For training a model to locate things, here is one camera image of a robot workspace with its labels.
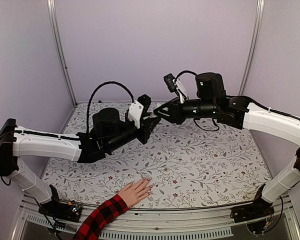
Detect clear nail polish bottle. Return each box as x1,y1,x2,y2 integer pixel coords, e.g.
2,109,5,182
150,102,162,118

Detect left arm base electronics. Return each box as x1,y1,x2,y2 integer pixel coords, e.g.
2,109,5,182
38,184,82,223

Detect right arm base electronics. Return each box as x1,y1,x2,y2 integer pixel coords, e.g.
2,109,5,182
230,184,275,235

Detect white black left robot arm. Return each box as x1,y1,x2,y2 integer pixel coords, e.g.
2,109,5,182
0,107,161,217

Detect red black plaid sleeve forearm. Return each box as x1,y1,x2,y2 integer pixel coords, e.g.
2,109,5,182
72,194,129,240

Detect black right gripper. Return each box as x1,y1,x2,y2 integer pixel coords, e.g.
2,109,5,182
153,96,218,125

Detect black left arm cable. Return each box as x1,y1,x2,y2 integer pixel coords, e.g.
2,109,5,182
86,81,135,136

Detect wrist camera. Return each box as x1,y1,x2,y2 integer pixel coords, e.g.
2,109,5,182
163,73,189,104
126,94,152,130

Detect aluminium corner post left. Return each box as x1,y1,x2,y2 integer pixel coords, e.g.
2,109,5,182
46,0,78,107

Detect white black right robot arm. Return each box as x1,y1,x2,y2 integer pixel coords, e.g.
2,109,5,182
153,72,300,218

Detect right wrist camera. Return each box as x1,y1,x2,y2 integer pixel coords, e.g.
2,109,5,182
163,73,189,104

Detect person's left hand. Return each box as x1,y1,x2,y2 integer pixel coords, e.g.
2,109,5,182
117,178,153,208

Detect aluminium front frame rail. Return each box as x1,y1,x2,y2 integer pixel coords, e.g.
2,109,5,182
10,194,300,240

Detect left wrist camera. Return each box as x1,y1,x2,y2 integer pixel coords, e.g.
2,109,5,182
126,94,152,130

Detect aluminium corner post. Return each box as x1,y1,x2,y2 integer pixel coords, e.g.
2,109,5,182
46,0,78,107
238,0,265,95

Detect aluminium corner post right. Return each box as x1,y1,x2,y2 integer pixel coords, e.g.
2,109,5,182
238,0,265,95

